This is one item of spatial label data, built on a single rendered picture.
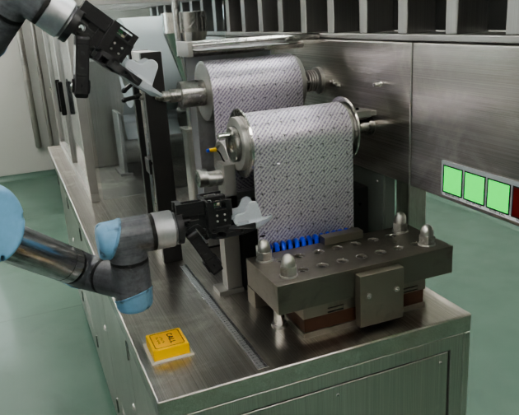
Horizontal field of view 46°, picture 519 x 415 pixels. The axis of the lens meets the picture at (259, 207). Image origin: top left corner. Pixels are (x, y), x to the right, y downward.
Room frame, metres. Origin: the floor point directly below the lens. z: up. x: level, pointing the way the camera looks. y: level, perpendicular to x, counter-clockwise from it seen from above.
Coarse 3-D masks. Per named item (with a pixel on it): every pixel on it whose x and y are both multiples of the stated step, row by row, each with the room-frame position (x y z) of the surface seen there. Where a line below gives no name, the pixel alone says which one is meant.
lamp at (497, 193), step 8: (496, 184) 1.02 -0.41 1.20; (504, 184) 1.00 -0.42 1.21; (488, 192) 1.03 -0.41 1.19; (496, 192) 1.01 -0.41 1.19; (504, 192) 1.00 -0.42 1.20; (488, 200) 1.03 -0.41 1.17; (496, 200) 1.01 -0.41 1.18; (504, 200) 1.00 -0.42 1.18; (496, 208) 1.01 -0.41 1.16; (504, 208) 0.99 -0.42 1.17
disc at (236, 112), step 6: (234, 114) 1.31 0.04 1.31; (240, 114) 1.27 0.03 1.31; (246, 120) 1.24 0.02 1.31; (246, 126) 1.24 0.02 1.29; (252, 138) 1.22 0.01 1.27; (252, 144) 1.22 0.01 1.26; (252, 150) 1.22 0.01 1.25; (252, 156) 1.22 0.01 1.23; (252, 162) 1.22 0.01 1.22; (246, 168) 1.25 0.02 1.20; (252, 168) 1.23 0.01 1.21; (240, 174) 1.30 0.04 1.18; (246, 174) 1.26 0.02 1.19
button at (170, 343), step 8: (152, 336) 1.06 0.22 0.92; (160, 336) 1.06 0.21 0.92; (168, 336) 1.06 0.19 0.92; (176, 336) 1.06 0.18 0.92; (184, 336) 1.06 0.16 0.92; (152, 344) 1.03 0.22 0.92; (160, 344) 1.03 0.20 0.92; (168, 344) 1.03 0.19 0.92; (176, 344) 1.03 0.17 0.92; (184, 344) 1.03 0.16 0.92; (152, 352) 1.01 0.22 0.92; (160, 352) 1.01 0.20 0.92; (168, 352) 1.02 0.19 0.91; (176, 352) 1.02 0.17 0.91; (184, 352) 1.03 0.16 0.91; (160, 360) 1.01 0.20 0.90
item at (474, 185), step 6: (468, 174) 1.08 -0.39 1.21; (468, 180) 1.08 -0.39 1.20; (474, 180) 1.07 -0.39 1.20; (480, 180) 1.05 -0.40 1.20; (468, 186) 1.08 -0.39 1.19; (474, 186) 1.07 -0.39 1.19; (480, 186) 1.05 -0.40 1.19; (468, 192) 1.08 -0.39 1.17; (474, 192) 1.07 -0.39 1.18; (480, 192) 1.05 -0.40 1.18; (468, 198) 1.08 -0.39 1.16; (474, 198) 1.06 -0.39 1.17; (480, 198) 1.05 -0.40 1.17
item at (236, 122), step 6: (228, 120) 1.31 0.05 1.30; (234, 120) 1.28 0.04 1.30; (240, 120) 1.26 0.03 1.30; (228, 126) 1.31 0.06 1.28; (234, 126) 1.30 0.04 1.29; (240, 126) 1.25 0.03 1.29; (240, 132) 1.25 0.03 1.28; (246, 132) 1.24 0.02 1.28; (246, 138) 1.23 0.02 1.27; (246, 144) 1.23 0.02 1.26; (246, 150) 1.23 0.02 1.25; (246, 156) 1.23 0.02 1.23; (234, 162) 1.30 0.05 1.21; (240, 162) 1.26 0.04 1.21; (246, 162) 1.24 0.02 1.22; (240, 168) 1.26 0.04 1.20
